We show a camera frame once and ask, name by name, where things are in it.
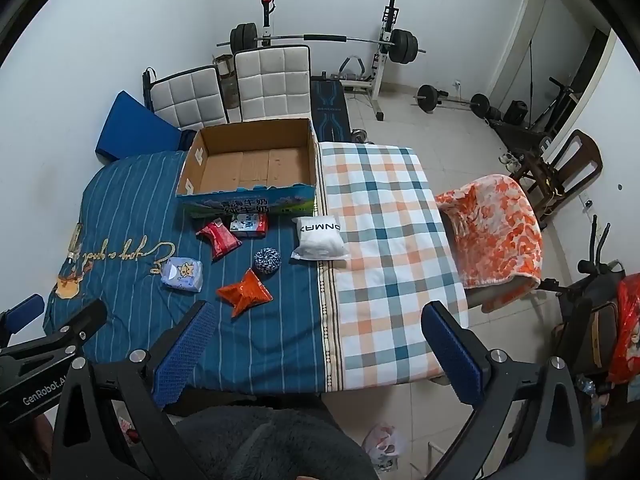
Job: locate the orange foil packet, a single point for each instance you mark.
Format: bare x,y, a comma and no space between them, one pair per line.
245,292

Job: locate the blue foam mat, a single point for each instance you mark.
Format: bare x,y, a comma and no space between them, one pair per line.
130,130

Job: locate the red patterned packet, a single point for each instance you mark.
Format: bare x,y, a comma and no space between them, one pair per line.
220,240

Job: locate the blue cartoon tissue pack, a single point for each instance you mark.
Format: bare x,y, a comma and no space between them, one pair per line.
182,274

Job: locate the cardboard box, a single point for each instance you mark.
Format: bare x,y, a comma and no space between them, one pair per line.
250,165

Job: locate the translucent plastic bag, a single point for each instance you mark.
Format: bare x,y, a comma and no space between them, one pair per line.
385,442

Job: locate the white door frame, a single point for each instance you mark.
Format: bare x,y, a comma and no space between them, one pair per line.
517,35

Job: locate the white quilted chair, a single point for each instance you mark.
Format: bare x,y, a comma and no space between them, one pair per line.
272,80
190,97

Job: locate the plaid blanket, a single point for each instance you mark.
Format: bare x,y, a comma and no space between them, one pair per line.
380,240

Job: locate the navy blue cloth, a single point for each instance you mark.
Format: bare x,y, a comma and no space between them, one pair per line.
186,139

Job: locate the orange floral blanket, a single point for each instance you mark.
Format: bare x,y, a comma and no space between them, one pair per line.
500,230

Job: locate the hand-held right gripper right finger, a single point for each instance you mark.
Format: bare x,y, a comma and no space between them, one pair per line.
452,355

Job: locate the white quilted chair centre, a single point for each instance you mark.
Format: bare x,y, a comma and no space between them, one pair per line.
272,80

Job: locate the small white green tissue pack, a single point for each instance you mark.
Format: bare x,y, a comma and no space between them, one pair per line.
248,224

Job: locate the silver metal bowl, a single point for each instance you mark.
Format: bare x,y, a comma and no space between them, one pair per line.
359,135

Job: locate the blue striped blanket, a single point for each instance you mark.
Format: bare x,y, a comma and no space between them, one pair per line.
125,210

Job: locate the white weight bench rack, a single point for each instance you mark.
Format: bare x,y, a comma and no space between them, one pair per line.
381,70

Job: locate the dark wooden chair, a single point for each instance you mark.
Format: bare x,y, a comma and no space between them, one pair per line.
580,152

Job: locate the grey fleece clothing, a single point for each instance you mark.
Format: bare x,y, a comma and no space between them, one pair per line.
280,440

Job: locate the black bench pad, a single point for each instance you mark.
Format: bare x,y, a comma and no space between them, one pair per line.
327,110

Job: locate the white quilted chair left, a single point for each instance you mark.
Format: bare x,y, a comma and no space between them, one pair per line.
190,97

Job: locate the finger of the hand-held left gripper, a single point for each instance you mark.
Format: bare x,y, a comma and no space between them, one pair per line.
75,327
22,311

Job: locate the short barbell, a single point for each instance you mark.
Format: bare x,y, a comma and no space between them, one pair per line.
428,96

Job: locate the white soft pouch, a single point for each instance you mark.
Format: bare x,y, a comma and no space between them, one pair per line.
320,245

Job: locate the red plastic bag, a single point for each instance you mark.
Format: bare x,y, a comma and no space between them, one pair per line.
627,330

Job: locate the barbell with black plates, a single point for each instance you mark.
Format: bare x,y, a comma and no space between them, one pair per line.
405,46

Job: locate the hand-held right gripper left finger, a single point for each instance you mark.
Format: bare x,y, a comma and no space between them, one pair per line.
184,352

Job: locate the white shoes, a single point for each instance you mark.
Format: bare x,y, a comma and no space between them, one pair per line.
510,159

